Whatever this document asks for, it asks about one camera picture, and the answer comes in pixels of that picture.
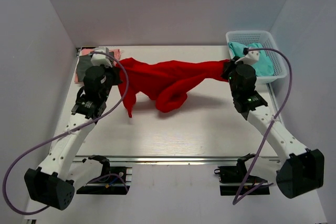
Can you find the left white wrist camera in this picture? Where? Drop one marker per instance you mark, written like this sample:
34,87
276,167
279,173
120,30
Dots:
99,57

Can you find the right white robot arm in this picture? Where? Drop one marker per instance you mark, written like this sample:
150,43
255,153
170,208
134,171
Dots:
301,169

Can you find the red t-shirt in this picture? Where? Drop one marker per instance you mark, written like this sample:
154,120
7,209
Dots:
167,83

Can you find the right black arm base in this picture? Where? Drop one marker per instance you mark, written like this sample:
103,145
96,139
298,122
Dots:
230,178

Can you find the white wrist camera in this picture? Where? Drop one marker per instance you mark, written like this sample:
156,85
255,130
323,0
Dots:
251,56
99,57

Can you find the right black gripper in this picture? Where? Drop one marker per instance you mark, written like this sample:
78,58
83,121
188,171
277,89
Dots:
230,65

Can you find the folded grey t-shirt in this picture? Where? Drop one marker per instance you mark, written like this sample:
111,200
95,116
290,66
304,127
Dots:
84,63

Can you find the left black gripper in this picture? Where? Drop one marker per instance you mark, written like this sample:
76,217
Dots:
116,72

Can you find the teal t-shirt in basket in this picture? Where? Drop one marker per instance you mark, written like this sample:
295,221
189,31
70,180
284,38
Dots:
263,66

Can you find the aluminium table rail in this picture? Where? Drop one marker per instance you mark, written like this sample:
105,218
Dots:
172,160

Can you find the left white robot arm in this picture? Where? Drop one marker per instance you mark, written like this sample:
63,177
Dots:
54,183

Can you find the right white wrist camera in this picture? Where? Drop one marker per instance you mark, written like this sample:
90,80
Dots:
251,56

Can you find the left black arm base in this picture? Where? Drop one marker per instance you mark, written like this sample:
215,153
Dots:
113,180

